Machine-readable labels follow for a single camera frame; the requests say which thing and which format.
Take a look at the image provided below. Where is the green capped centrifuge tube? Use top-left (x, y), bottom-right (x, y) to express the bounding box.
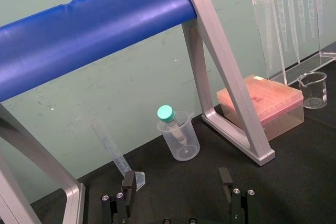
top-left (157, 105), bottom-right (188, 146)

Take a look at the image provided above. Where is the grey triangular stand frame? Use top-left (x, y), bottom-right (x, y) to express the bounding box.
top-left (180, 0), bottom-right (276, 167)
top-left (0, 102), bottom-right (86, 224)

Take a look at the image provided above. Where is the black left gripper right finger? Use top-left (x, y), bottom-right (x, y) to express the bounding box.
top-left (218, 167), bottom-right (257, 224)

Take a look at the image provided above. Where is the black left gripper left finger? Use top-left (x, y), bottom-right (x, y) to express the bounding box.
top-left (101, 170), bottom-right (138, 224)

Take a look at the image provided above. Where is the clear plastic beaker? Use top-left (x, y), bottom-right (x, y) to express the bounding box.
top-left (157, 110), bottom-right (201, 162)

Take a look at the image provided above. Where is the blue roll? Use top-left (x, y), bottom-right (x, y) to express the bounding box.
top-left (0, 0), bottom-right (198, 103)

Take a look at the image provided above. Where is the black table cloth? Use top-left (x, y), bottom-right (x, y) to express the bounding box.
top-left (29, 61), bottom-right (336, 224)

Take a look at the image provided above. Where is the orange pipette tip box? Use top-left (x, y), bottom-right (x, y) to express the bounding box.
top-left (216, 74), bottom-right (306, 141)

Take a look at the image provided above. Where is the clear plastic graduated cylinder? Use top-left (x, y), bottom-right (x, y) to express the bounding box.
top-left (90, 117), bottom-right (146, 191)

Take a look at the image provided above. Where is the clear acrylic pipette rack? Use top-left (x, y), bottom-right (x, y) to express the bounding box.
top-left (251, 0), bottom-right (336, 86)

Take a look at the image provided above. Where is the small glass beaker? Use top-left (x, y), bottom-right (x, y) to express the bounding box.
top-left (297, 71), bottom-right (328, 109)

